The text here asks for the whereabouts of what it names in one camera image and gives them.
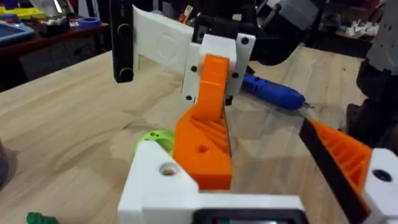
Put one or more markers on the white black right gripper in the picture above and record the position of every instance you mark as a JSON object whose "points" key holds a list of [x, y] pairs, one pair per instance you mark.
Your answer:
{"points": [[161, 43]]}

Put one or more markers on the white block left gripper left finger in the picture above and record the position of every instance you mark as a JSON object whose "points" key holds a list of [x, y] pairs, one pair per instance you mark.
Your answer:
{"points": [[149, 183]]}

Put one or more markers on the white orange left gripper right finger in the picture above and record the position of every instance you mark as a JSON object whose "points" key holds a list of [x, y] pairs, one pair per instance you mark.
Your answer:
{"points": [[351, 161]]}

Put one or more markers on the orange ribbed wedge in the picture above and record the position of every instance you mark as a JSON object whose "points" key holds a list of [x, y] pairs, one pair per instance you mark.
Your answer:
{"points": [[202, 165]]}

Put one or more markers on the blue electric screwdriver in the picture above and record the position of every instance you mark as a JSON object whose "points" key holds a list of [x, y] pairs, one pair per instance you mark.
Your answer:
{"points": [[273, 92]]}

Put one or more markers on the green toy vegetable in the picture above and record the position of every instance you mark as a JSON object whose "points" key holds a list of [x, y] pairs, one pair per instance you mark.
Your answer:
{"points": [[38, 219]]}

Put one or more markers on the green disc with holes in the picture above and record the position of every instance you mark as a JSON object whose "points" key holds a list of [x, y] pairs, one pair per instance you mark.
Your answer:
{"points": [[158, 138]]}

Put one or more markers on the heap of white parts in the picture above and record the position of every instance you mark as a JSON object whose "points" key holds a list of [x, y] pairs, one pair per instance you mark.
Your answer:
{"points": [[360, 29]]}

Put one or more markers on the blue tape roll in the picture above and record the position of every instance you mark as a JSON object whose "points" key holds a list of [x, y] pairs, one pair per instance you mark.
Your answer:
{"points": [[88, 22]]}

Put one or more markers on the dark wooden side table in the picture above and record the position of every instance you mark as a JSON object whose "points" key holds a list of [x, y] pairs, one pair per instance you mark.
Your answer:
{"points": [[46, 53]]}

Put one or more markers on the black box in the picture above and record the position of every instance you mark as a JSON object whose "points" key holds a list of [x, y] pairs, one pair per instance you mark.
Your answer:
{"points": [[54, 28]]}

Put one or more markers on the blue tray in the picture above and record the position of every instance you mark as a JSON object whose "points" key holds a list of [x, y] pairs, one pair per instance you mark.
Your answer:
{"points": [[14, 32]]}

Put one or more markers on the yellow tray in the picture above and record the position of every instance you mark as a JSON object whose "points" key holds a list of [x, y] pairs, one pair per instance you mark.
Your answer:
{"points": [[23, 12]]}

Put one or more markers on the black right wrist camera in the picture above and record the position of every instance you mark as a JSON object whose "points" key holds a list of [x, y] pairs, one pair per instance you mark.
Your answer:
{"points": [[122, 43]]}

